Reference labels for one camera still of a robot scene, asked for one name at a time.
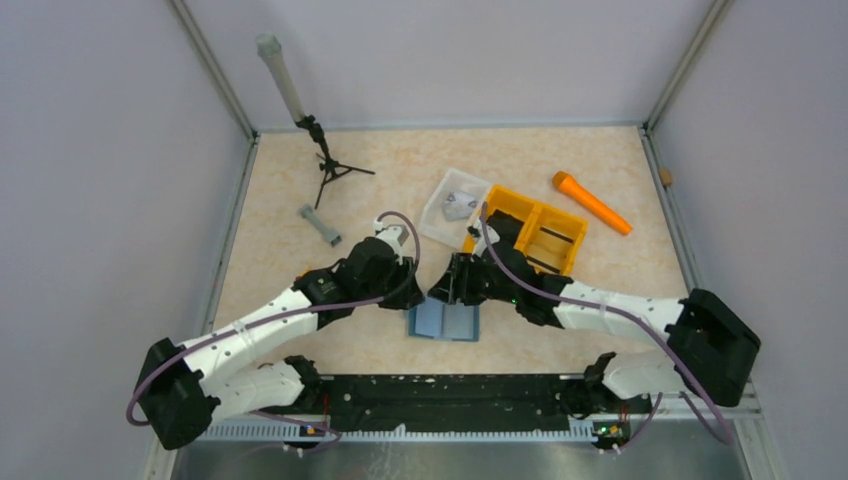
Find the white plastic tray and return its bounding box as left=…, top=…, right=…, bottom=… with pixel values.
left=417, top=168, right=493, bottom=250

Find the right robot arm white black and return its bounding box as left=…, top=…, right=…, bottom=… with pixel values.
left=428, top=242, right=761, bottom=412

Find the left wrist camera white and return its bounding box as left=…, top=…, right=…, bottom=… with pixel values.
left=373, top=220, right=410, bottom=257

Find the grey dumbbell-shaped part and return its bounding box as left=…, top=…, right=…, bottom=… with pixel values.
left=298, top=204, right=342, bottom=247

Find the silver foil packet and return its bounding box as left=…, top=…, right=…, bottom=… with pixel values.
left=441, top=190, right=479, bottom=222

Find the orange plastic cone handle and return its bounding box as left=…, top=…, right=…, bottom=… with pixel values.
left=552, top=171, right=633, bottom=235

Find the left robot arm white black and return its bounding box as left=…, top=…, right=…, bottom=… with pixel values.
left=126, top=235, right=423, bottom=450

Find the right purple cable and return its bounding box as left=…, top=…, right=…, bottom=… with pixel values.
left=478, top=201, right=737, bottom=446

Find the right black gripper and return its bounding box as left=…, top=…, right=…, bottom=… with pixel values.
left=429, top=253, right=520, bottom=307

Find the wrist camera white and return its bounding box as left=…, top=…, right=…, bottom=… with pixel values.
left=467, top=218, right=483, bottom=244
left=373, top=220, right=410, bottom=257

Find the grey tube on tripod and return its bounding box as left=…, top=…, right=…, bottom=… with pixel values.
left=256, top=33, right=306, bottom=125

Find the yellow two-compartment bin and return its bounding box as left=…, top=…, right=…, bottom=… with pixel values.
left=485, top=185, right=588, bottom=275

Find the black block in bin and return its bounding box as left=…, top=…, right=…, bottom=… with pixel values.
left=487, top=210, right=524, bottom=246

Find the small brown wall knob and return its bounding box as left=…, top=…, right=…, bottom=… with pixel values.
left=657, top=167, right=673, bottom=188

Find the black mini tripod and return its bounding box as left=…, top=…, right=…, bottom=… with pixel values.
left=295, top=115, right=376, bottom=209

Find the blue card holder wallet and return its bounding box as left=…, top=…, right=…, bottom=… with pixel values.
left=404, top=297, right=480, bottom=342

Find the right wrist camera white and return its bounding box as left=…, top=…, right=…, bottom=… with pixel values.
left=467, top=218, right=483, bottom=244

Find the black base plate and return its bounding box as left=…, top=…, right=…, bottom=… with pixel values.
left=268, top=374, right=652, bottom=433

